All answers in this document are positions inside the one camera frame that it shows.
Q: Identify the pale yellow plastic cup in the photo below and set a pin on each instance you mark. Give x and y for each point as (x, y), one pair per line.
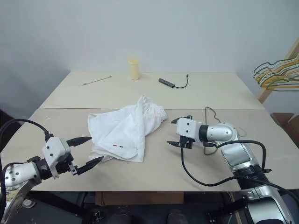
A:
(133, 70)

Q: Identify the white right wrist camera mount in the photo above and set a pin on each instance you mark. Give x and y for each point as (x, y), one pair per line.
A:
(188, 128)

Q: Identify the wooden clothes rack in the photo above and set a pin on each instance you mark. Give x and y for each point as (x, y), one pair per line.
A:
(266, 93)

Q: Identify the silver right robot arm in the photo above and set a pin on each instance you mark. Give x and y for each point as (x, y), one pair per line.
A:
(238, 154)

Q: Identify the white shorts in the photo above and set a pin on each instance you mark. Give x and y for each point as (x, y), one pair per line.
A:
(121, 130)

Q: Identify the black bulky object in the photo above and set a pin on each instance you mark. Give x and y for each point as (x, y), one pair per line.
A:
(9, 137)

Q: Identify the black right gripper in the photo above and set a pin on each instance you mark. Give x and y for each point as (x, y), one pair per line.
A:
(187, 142)

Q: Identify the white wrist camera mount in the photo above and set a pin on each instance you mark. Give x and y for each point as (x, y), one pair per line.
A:
(54, 148)
(188, 128)

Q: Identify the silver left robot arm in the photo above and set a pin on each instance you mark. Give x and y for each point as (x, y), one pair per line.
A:
(16, 172)

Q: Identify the thin green pen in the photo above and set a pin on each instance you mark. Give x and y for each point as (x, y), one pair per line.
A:
(97, 80)

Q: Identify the dark rounded shape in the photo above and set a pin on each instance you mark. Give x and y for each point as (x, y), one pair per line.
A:
(176, 217)

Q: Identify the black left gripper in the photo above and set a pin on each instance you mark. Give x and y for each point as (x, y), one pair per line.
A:
(66, 165)

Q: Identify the bunch of hangers on rack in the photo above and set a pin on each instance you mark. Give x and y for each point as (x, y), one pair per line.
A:
(273, 80)

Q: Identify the brown cardboard box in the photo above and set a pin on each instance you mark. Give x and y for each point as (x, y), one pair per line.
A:
(283, 119)

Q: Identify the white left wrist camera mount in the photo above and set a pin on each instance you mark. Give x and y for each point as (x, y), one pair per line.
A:
(54, 148)

